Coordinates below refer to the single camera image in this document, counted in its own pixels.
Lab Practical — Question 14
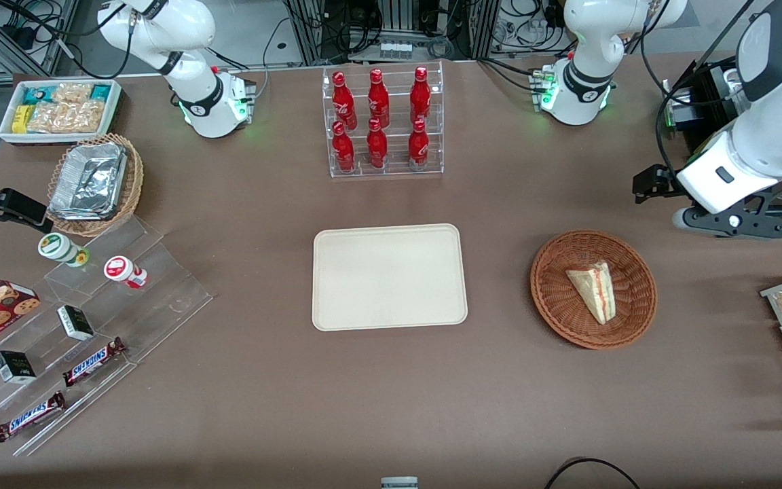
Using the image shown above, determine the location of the red cola bottle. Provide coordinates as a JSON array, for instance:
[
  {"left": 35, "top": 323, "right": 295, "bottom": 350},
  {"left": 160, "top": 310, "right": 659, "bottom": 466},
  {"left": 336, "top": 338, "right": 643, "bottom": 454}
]
[
  {"left": 408, "top": 120, "right": 430, "bottom": 170},
  {"left": 332, "top": 122, "right": 356, "bottom": 172},
  {"left": 367, "top": 69, "right": 390, "bottom": 128},
  {"left": 367, "top": 118, "right": 388, "bottom": 169},
  {"left": 410, "top": 67, "right": 431, "bottom": 124},
  {"left": 332, "top": 71, "right": 358, "bottom": 131}
]

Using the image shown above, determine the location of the red lid yogurt cup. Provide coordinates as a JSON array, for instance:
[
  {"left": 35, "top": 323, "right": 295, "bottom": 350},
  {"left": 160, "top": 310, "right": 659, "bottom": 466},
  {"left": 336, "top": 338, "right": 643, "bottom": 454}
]
[{"left": 104, "top": 255, "right": 149, "bottom": 289}]

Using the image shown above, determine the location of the aluminium frame rack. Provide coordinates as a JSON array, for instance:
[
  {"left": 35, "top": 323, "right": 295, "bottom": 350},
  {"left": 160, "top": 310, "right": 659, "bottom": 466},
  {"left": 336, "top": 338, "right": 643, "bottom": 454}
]
[{"left": 282, "top": 0, "right": 500, "bottom": 66}]

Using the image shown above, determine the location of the oval light wicker basket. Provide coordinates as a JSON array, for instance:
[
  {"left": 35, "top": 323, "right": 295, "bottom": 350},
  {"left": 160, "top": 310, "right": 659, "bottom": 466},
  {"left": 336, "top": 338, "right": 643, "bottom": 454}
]
[{"left": 47, "top": 133, "right": 144, "bottom": 237}]

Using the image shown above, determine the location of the green lid yogurt cup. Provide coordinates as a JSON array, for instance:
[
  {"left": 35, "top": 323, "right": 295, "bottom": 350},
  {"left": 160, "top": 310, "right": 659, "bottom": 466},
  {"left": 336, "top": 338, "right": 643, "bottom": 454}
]
[{"left": 38, "top": 233, "right": 90, "bottom": 268}]

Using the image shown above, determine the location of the white power strip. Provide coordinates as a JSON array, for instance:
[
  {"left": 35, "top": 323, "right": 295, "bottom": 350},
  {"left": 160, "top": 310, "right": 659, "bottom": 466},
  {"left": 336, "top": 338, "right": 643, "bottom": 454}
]
[{"left": 376, "top": 39, "right": 413, "bottom": 60}]

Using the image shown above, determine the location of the stack of foil trays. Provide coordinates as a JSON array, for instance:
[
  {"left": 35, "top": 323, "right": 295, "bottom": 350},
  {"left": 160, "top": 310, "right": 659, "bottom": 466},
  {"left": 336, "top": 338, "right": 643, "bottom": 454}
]
[{"left": 50, "top": 143, "right": 127, "bottom": 220}]

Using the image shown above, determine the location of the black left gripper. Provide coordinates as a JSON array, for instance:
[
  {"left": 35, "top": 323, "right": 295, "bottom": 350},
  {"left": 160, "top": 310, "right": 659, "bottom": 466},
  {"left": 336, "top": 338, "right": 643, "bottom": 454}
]
[{"left": 633, "top": 165, "right": 688, "bottom": 204}]

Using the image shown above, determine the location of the white rectangular snack box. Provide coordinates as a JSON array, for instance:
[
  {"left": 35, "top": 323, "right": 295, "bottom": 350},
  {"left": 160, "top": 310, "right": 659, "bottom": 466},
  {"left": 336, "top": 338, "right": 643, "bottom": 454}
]
[{"left": 0, "top": 79, "right": 122, "bottom": 146}]

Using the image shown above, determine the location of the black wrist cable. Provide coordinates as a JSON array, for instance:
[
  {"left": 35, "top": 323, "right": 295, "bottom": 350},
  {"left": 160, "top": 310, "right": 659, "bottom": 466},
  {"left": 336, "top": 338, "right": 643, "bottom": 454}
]
[{"left": 639, "top": 0, "right": 689, "bottom": 170}]

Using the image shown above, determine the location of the clear acrylic stepped shelf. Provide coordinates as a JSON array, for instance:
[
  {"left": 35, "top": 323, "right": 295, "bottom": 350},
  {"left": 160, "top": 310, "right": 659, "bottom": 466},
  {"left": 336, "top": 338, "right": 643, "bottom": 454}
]
[{"left": 0, "top": 216, "right": 214, "bottom": 457}]

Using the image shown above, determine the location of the triangle sandwich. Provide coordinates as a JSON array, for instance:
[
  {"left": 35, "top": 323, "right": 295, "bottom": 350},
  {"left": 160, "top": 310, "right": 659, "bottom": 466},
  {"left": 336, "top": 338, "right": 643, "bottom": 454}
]
[{"left": 565, "top": 261, "right": 616, "bottom": 325}]

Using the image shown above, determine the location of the cream plastic tray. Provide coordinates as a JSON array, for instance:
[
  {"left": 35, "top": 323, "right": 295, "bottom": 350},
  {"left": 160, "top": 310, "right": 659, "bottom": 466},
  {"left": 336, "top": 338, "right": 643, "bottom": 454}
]
[{"left": 312, "top": 223, "right": 468, "bottom": 332}]

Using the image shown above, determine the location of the black looped cable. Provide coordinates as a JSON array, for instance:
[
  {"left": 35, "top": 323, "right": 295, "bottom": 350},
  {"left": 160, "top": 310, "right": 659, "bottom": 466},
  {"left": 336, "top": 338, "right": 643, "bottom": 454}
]
[{"left": 544, "top": 457, "right": 640, "bottom": 489}]

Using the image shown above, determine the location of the round brown wicker basket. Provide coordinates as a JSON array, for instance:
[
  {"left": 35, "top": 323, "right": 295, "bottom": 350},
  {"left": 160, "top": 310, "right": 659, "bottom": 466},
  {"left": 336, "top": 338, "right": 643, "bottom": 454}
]
[{"left": 530, "top": 230, "right": 658, "bottom": 350}]

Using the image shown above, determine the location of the small black box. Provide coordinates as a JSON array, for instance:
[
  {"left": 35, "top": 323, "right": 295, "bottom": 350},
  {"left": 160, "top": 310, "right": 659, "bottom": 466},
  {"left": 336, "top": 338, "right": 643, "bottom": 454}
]
[
  {"left": 0, "top": 350, "right": 37, "bottom": 384},
  {"left": 57, "top": 305, "right": 95, "bottom": 341}
]

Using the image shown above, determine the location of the clear acrylic bottle rack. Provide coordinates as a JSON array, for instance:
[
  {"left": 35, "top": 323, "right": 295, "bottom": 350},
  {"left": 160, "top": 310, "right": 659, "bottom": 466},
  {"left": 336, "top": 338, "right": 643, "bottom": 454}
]
[{"left": 322, "top": 61, "right": 445, "bottom": 179}]

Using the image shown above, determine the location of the Snickers chocolate bar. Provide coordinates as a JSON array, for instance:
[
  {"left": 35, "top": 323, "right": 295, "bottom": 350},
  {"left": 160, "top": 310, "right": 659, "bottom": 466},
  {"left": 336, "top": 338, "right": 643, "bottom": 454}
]
[
  {"left": 0, "top": 391, "right": 66, "bottom": 443},
  {"left": 63, "top": 338, "right": 127, "bottom": 386}
]

